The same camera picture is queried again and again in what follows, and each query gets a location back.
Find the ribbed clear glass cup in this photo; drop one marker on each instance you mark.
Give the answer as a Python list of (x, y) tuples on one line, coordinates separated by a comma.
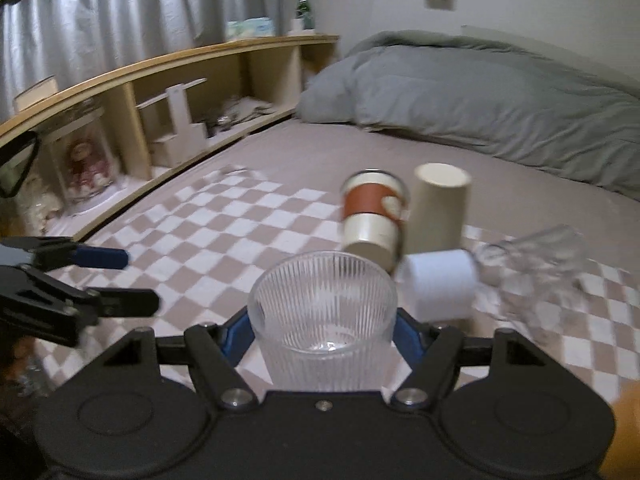
[(322, 310)]

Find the brown sleeved paper cup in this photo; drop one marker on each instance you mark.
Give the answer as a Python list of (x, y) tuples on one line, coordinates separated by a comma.
[(372, 210)]

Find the checkered blanket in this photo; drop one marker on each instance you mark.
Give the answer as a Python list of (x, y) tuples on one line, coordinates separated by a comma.
[(210, 230)]

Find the wooden stand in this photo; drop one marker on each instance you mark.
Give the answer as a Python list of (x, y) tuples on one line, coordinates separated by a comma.
[(177, 125)]

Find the grey curtain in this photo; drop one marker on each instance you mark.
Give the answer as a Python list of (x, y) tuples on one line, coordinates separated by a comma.
[(100, 20)]

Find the green bottle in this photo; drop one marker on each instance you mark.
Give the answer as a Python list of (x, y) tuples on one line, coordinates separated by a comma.
[(303, 10)]

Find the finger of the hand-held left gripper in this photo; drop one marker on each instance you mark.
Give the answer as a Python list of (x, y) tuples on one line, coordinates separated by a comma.
[(102, 258), (127, 302)]

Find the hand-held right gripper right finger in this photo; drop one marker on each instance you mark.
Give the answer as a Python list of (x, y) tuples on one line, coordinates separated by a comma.
[(409, 336)]

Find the black framed mirror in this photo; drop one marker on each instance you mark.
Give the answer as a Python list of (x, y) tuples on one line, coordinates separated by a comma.
[(15, 165)]

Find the tissue pack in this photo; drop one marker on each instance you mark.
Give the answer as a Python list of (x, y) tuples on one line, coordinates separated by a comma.
[(250, 27)]

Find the grey duvet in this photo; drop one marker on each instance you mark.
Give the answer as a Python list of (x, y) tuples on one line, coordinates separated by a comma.
[(475, 95)]

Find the white cup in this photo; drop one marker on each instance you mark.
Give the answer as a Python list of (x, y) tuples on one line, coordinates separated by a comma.
[(440, 280)]

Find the glass jar with doll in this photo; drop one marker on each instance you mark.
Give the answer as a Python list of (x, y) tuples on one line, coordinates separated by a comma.
[(82, 160)]

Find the wooden shelf unit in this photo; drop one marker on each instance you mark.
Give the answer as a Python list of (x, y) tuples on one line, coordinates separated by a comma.
[(210, 75)]

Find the orange object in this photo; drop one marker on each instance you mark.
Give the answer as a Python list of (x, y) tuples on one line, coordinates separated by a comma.
[(622, 435)]

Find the clear glass mug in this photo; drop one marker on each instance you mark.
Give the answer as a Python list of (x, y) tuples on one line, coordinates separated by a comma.
[(537, 265)]

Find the beige cup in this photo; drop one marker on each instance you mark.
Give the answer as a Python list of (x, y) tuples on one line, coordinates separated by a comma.
[(439, 210)]

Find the beige bed sheet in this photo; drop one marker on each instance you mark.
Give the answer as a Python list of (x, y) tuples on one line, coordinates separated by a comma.
[(390, 152)]

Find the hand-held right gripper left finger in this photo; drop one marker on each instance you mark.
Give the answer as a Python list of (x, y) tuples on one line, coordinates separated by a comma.
[(234, 336)]

